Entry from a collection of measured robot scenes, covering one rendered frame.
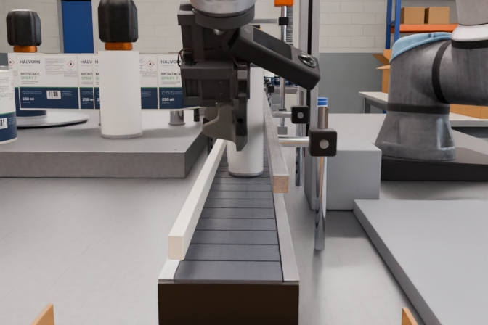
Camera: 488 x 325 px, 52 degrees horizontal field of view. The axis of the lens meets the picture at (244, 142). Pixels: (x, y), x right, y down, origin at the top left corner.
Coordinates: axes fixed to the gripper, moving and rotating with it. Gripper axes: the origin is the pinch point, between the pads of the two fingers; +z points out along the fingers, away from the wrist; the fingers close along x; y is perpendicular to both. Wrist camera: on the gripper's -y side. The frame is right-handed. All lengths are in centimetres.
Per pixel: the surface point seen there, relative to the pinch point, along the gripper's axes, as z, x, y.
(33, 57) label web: 21, -60, 56
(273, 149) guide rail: -13.3, 17.5, -3.3
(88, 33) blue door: 351, -725, 284
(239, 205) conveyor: -1.5, 13.4, 0.3
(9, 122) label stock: 18, -28, 49
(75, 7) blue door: 315, -747, 303
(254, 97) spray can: -4.1, -4.9, -1.4
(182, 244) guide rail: -14.0, 29.4, 3.9
